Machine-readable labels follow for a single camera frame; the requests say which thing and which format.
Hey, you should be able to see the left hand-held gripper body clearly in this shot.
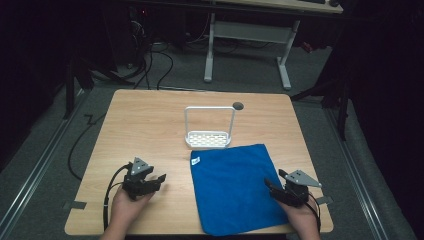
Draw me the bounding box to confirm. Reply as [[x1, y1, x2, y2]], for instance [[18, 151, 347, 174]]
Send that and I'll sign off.
[[121, 157, 158, 201]]

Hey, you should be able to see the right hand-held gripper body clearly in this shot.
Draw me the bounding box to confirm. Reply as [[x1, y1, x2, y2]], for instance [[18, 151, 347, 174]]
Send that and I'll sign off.
[[280, 169, 323, 208]]

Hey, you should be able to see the blue cloth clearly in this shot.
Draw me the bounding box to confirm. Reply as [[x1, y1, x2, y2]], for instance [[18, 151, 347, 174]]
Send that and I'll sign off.
[[189, 143, 290, 237]]

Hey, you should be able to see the person's left hand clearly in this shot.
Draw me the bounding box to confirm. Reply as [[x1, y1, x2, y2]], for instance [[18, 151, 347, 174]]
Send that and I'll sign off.
[[109, 187, 155, 232]]

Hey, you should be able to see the person's right hand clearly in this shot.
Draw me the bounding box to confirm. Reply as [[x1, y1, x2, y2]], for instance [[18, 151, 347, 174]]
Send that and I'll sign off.
[[275, 197, 321, 235]]

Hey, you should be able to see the grey tape piece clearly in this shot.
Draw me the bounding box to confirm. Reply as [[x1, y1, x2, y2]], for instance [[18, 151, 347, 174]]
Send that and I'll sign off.
[[62, 200, 88, 211], [314, 195, 335, 206]]

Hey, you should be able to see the white plastic rack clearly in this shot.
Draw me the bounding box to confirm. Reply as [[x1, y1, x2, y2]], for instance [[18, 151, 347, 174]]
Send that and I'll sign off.
[[183, 105, 237, 150]]

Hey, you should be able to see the black stand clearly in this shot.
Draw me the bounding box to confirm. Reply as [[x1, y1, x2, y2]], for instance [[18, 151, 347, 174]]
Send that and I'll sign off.
[[289, 69, 352, 142], [62, 55, 137, 121]]

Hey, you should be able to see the dark computer tower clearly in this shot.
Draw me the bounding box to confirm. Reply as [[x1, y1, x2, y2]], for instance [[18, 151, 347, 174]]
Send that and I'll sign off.
[[126, 5, 152, 69]]

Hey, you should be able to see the white-framed wooden desk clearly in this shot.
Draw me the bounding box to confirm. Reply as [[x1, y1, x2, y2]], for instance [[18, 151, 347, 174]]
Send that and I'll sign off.
[[202, 0, 345, 91]]

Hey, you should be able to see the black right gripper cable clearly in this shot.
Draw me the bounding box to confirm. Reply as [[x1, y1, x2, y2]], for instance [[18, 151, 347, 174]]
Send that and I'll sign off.
[[305, 195, 323, 233]]

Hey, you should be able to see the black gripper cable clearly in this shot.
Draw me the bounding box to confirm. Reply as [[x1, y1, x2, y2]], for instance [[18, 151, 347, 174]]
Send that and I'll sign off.
[[102, 162, 132, 232], [305, 195, 323, 233]]

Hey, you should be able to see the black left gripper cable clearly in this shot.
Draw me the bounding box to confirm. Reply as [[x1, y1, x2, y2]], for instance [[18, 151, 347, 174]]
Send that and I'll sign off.
[[102, 162, 132, 232]]

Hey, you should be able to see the metal floor rail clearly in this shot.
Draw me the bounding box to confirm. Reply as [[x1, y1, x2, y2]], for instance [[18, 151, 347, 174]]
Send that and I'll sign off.
[[0, 89, 88, 236], [324, 105, 392, 240]]

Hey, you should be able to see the thin black floor cable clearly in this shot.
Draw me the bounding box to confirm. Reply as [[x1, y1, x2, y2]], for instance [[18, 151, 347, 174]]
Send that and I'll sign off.
[[67, 112, 107, 182]]

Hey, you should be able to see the black cable bundle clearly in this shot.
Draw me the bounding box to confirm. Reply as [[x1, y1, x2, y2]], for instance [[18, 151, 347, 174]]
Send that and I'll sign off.
[[131, 19, 155, 90]]

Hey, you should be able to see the black looped floor cable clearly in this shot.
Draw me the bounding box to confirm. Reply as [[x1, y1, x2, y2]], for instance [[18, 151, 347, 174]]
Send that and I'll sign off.
[[155, 50, 175, 91]]

